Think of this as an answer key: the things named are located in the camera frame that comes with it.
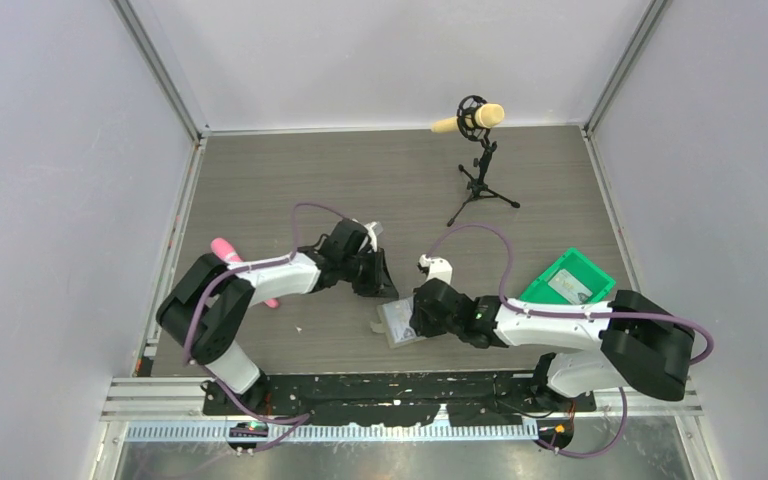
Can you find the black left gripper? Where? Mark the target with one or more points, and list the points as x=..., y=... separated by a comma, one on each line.
x=379, y=284

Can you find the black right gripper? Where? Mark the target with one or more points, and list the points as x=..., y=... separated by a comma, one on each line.
x=420, y=324

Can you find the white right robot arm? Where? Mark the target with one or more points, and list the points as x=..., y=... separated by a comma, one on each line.
x=628, y=341

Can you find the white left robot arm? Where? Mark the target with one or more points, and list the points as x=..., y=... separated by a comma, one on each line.
x=204, y=311

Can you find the card inside green bin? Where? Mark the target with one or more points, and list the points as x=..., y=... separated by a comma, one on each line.
x=570, y=288

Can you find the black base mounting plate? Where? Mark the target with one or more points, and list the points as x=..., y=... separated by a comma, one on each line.
x=471, y=398

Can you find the pink cylindrical toy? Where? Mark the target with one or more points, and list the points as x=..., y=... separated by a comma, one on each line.
x=224, y=250

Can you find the green plastic bin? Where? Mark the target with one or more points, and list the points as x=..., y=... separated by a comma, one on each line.
x=592, y=276

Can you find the black tripod microphone stand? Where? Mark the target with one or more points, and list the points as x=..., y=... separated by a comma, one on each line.
x=476, y=185

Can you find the yellow foam microphone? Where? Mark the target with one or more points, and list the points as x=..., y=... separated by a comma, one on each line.
x=485, y=116

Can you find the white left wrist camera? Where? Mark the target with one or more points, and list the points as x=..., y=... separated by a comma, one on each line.
x=374, y=229

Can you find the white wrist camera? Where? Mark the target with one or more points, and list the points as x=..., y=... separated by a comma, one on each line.
x=374, y=229
x=435, y=268

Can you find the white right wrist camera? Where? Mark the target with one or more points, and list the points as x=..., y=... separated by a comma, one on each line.
x=435, y=268

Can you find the aluminium frame rail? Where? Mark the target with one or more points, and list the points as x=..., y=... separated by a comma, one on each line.
x=169, y=410

